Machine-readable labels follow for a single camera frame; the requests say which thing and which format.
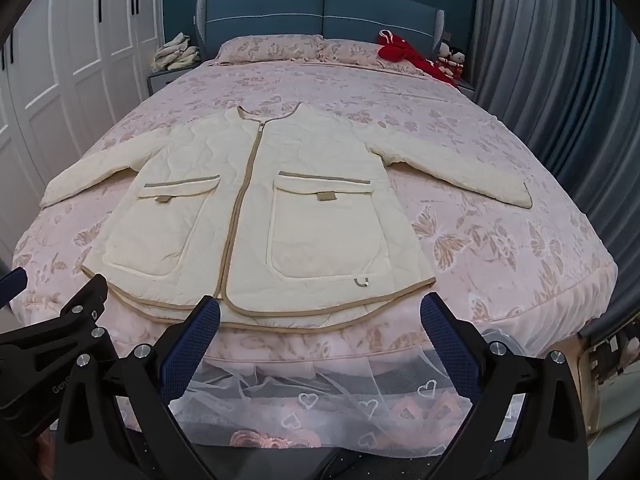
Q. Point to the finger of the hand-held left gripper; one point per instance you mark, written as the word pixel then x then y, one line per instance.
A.
pixel 12 282
pixel 75 325

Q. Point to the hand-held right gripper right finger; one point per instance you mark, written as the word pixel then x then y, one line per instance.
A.
pixel 447 345

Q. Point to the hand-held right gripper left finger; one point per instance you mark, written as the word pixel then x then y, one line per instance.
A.
pixel 192 347

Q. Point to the cream quilted jacket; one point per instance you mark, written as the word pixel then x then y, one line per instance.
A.
pixel 310 160

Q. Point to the pile of cream clothes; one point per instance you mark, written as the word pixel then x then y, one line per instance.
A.
pixel 175 52

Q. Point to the cardboard box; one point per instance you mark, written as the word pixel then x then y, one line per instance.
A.
pixel 605 375

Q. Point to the white wardrobe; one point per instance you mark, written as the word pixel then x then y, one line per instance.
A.
pixel 60 85

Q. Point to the pink butterfly blanket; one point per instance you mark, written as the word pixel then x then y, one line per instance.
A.
pixel 450 110

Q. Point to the grey nightstand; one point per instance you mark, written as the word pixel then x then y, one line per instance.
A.
pixel 162 80

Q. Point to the dark nightstand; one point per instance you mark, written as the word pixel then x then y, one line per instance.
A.
pixel 465 83

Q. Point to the small plush doll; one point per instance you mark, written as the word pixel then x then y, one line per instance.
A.
pixel 456 60
pixel 443 52

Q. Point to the red garment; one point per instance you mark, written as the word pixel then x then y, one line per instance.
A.
pixel 405 52

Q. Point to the grey curtain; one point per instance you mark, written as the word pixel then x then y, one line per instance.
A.
pixel 550 60

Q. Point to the pink butterfly pillow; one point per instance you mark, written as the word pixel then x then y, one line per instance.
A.
pixel 270 49
pixel 350 52

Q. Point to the blue padded headboard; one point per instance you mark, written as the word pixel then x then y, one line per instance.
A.
pixel 310 10

